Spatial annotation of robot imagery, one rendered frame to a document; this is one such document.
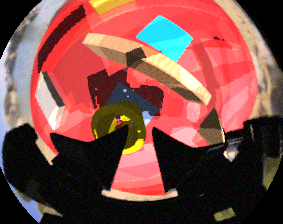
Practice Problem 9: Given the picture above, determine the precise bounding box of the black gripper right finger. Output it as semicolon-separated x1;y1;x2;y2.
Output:
152;127;229;194

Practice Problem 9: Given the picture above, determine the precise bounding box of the white flat rectangular block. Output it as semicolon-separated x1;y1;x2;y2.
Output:
36;71;65;131

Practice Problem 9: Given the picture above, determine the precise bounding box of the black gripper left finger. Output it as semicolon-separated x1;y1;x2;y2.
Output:
49;125;129;192

